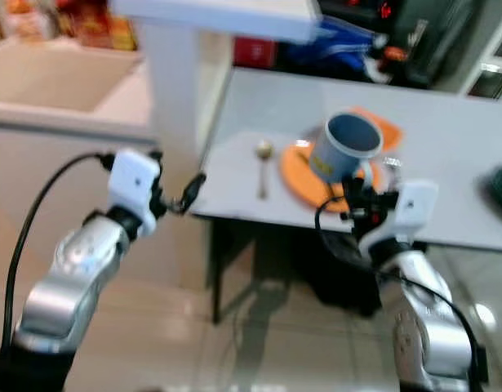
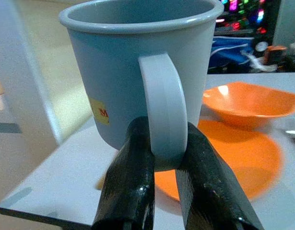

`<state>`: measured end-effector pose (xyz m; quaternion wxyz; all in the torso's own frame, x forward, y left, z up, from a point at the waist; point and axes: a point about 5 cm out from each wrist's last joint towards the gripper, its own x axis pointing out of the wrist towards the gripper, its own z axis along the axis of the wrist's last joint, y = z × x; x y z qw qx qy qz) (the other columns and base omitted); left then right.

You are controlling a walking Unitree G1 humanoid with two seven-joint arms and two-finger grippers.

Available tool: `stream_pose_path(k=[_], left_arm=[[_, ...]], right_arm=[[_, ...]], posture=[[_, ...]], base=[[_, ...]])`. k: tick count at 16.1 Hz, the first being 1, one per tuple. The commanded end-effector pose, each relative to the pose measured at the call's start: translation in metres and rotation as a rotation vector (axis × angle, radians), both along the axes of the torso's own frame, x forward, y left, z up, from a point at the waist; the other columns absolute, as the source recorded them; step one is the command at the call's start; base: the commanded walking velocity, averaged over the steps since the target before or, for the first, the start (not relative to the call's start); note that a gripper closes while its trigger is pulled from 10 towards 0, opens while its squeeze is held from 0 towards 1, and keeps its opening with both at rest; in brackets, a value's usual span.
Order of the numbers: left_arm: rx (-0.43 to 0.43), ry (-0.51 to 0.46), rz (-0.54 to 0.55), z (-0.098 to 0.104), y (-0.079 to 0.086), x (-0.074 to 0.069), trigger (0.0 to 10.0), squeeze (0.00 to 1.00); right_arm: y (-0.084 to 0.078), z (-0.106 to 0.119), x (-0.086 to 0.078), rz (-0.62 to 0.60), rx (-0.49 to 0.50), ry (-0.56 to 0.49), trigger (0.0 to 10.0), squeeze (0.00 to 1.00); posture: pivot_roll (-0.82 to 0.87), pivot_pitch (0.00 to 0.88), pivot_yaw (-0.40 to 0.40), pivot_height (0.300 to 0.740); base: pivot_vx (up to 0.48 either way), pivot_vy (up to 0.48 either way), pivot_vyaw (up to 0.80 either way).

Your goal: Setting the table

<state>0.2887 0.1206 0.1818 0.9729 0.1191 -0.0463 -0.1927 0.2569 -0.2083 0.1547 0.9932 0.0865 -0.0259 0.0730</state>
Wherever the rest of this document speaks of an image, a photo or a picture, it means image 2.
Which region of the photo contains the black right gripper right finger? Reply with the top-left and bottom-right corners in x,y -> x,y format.
175,122 -> 265,230

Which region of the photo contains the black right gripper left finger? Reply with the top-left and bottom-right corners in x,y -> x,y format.
91,116 -> 156,230

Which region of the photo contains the grey plastic mug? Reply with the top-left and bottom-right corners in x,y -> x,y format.
58,0 -> 225,172

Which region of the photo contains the orange plate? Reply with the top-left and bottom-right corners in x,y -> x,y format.
153,119 -> 285,202

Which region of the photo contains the orange bowl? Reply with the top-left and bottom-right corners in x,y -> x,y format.
202,81 -> 295,128

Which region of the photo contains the blue cloth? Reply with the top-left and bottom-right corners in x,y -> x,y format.
210,36 -> 255,68

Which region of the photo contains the orange box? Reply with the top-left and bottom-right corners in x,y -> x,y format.
264,45 -> 288,65

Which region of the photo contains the computer with coloured lights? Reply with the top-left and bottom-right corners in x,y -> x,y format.
215,0 -> 282,36

